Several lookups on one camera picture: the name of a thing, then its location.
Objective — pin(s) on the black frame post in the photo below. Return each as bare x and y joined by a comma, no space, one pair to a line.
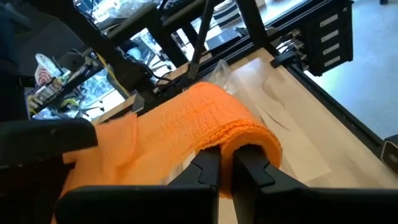
252,25
168,40

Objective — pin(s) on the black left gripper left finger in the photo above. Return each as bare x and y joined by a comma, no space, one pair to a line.
140,205

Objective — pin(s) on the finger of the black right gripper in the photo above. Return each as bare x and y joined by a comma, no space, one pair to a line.
40,141
28,196

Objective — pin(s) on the clear zipper bag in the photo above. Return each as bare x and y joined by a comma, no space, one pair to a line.
295,140

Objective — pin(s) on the black table-level camera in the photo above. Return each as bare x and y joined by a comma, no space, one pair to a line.
391,155

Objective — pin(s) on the black drawer unit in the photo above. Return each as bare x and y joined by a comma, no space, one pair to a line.
314,46

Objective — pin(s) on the black diagonal frame strut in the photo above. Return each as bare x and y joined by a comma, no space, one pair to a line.
202,37

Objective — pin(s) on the orange elastic bandage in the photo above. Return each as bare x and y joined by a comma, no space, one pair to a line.
186,124

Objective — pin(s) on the crinkled clear plastic bag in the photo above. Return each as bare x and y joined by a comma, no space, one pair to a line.
222,77

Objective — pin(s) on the black corner clamp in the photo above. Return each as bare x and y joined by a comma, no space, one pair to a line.
284,59

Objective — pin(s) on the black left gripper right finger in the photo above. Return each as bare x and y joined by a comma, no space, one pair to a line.
295,205

